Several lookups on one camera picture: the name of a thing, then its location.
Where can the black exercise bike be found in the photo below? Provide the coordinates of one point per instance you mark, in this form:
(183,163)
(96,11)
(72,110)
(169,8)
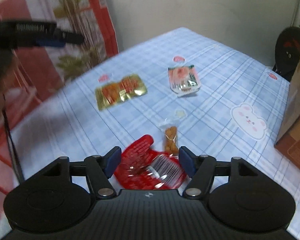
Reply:
(287,52)

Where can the clear brown cookie packet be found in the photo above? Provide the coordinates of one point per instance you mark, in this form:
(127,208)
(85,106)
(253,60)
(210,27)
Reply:
(169,130)

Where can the brown cardboard box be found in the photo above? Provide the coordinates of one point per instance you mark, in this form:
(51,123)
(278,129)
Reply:
(288,139)

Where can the gold red snack packet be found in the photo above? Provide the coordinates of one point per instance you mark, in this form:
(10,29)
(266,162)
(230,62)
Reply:
(114,93)

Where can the blue plaid tablecloth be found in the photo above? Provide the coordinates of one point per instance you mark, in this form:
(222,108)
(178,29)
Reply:
(237,111)

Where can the red plant print curtain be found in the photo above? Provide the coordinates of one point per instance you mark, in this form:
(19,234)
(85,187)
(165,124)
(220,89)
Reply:
(40,72)

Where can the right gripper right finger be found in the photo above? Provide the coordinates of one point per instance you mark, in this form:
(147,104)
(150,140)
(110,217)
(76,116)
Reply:
(200,168)

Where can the peach jelly cup packet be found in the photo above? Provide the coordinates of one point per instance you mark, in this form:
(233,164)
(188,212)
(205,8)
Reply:
(184,80)

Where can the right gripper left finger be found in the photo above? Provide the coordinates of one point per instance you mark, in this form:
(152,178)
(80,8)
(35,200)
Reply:
(99,169)

